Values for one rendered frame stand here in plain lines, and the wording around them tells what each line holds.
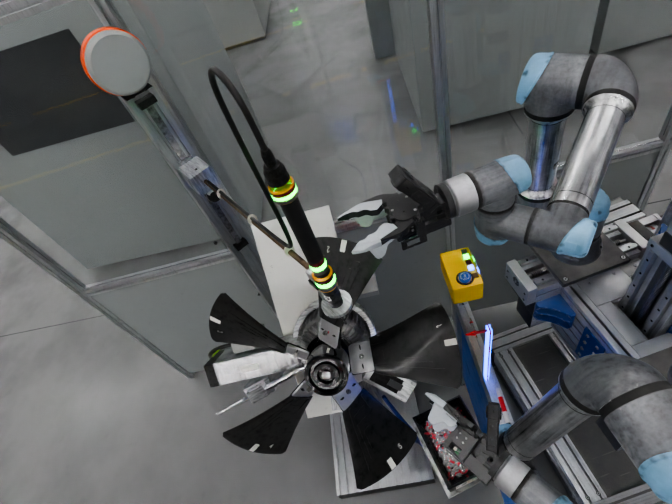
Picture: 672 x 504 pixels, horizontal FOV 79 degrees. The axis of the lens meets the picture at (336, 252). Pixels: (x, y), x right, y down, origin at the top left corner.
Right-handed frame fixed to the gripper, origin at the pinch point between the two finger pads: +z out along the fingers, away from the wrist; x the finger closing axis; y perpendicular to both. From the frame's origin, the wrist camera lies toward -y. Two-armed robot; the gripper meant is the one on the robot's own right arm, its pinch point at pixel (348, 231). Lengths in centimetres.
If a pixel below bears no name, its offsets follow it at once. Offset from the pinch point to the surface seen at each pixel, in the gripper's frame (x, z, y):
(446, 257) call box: 28, -31, 59
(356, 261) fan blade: 13.7, -0.3, 25.6
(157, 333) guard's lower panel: 89, 111, 112
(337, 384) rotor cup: -5.6, 16.2, 46.9
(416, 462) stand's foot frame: -4, 5, 158
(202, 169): 53, 31, 8
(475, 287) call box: 14, -34, 60
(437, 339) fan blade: -4.1, -12.9, 46.9
